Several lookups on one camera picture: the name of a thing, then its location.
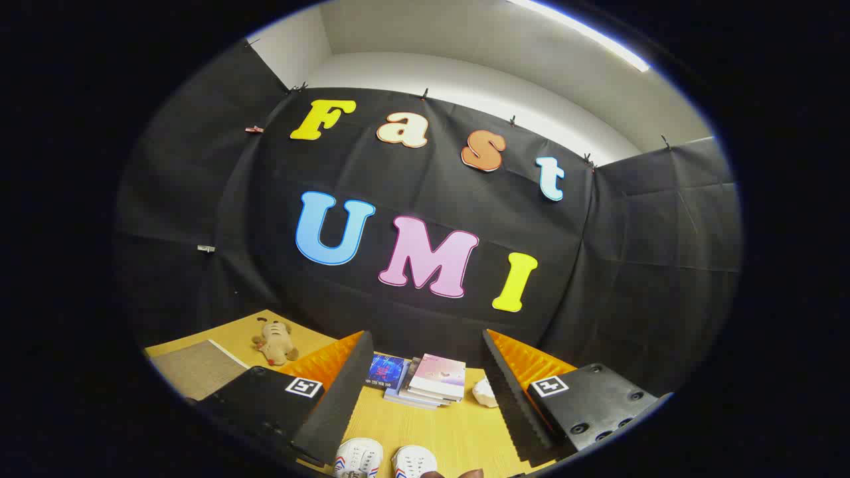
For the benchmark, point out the grey cover book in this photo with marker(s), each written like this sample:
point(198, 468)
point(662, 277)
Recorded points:
point(406, 388)

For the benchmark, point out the black backdrop cloth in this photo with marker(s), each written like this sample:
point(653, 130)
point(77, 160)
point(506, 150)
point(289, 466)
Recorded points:
point(631, 232)

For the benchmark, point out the row of black clips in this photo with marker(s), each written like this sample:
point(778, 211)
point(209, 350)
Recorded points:
point(425, 93)

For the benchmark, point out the white canvas shoe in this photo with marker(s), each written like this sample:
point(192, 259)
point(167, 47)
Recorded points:
point(358, 458)
point(413, 461)

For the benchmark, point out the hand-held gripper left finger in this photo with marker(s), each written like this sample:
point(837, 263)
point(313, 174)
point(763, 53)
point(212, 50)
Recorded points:
point(345, 405)

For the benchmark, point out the brown plush toy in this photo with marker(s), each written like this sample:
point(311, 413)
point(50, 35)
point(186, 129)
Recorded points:
point(275, 342)

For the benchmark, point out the pink cover book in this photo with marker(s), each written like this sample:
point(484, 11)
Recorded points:
point(438, 375)

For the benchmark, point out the white plush toy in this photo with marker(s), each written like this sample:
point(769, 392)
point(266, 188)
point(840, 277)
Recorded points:
point(485, 393)

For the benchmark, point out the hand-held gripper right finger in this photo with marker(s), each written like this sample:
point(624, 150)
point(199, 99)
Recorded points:
point(514, 405)

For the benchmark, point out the dark blue book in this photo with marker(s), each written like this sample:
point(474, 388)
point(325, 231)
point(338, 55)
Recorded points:
point(386, 372)

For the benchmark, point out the beige fabric storage box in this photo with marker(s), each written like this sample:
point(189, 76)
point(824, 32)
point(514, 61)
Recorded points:
point(199, 368)

